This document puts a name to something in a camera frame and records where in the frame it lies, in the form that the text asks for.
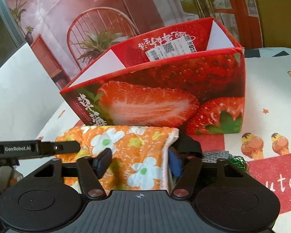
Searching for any grey knitted cloth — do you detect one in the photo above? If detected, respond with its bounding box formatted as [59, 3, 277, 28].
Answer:
[202, 151, 232, 163]

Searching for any green mesh net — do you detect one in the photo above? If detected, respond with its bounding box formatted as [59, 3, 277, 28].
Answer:
[228, 156, 249, 173]

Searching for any white shipping label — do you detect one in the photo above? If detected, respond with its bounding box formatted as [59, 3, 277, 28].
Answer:
[146, 35, 197, 61]

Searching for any red strawberry cardboard box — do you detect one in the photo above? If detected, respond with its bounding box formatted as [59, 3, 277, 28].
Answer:
[60, 17, 245, 135]

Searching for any orange floral cloth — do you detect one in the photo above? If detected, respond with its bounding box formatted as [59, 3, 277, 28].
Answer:
[55, 126, 179, 193]

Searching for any cartoon print tablecloth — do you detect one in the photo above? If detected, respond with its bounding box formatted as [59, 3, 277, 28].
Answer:
[14, 46, 291, 233]

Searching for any printed room backdrop poster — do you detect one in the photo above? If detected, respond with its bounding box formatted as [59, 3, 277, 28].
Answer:
[5, 0, 263, 88]

